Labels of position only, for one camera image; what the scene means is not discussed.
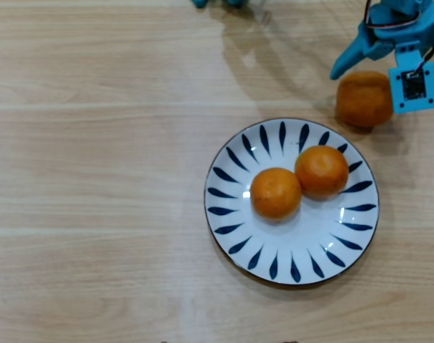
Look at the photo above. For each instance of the orange fruit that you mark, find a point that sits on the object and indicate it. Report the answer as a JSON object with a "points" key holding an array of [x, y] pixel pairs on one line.
{"points": [[363, 100], [322, 171], [276, 194]]}

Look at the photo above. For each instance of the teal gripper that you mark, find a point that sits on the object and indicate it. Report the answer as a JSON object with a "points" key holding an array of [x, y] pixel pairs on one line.
{"points": [[353, 53]]}

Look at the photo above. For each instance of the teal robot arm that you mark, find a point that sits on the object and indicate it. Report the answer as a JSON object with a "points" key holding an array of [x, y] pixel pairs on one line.
{"points": [[402, 5]]}

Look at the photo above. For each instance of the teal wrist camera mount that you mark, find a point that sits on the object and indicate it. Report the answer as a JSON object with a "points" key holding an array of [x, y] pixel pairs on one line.
{"points": [[413, 85]]}

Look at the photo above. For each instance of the white plate blue leaf pattern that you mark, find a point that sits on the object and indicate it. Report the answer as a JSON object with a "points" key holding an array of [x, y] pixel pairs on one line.
{"points": [[291, 243]]}

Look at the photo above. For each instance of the teal plastic base part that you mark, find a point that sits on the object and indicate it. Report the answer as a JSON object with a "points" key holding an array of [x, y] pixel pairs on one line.
{"points": [[199, 3]]}

